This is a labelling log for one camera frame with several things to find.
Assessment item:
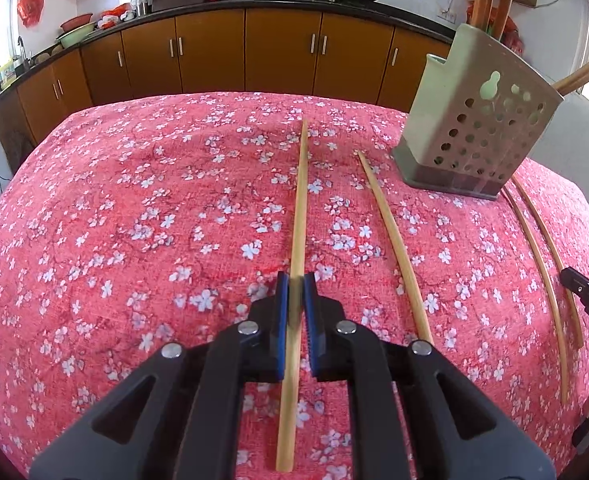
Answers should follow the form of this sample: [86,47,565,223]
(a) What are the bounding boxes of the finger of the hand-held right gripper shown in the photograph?
[559,266,589,309]

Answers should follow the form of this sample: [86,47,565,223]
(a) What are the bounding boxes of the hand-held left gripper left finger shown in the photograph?
[28,270,291,480]

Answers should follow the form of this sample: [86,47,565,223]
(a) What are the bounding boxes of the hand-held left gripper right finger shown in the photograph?
[302,271,558,480]

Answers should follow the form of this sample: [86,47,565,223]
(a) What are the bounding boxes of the perforated beige utensil holder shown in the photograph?
[392,23,565,202]

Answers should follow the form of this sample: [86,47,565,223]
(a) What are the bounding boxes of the red floral tablecloth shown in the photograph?
[0,91,589,480]

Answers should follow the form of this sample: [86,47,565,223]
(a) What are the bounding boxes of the crumpled red plastic bag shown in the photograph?
[467,0,524,57]

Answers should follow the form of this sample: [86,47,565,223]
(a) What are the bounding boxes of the wooden base cabinets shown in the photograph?
[0,7,453,161]

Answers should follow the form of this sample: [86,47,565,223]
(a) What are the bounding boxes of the red and white plastic bag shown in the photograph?
[97,4,132,28]

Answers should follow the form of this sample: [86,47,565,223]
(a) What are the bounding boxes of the green plastic basin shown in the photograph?
[56,22,98,50]

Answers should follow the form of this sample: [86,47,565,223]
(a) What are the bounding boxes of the red plastic basin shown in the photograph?
[59,13,94,33]

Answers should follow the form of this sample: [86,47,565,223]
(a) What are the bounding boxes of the red plastic bag on hook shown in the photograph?
[17,0,46,25]

